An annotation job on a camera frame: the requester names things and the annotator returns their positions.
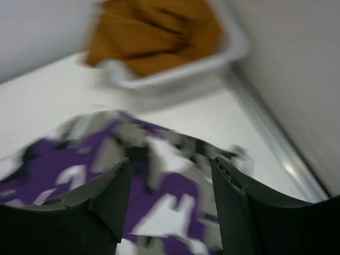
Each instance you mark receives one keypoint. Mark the mustard brown trousers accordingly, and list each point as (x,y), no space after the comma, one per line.
(153,36)

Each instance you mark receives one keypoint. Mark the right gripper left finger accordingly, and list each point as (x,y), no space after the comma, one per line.
(87,220)

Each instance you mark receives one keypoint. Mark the purple camouflage trousers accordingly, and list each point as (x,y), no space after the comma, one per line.
(171,206)

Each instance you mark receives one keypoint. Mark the right aluminium frame rail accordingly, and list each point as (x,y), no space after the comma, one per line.
(285,151)

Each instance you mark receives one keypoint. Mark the white plastic basket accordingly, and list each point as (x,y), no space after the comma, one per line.
(187,82)

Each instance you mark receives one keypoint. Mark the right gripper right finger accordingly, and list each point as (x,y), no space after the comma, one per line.
(256,219)

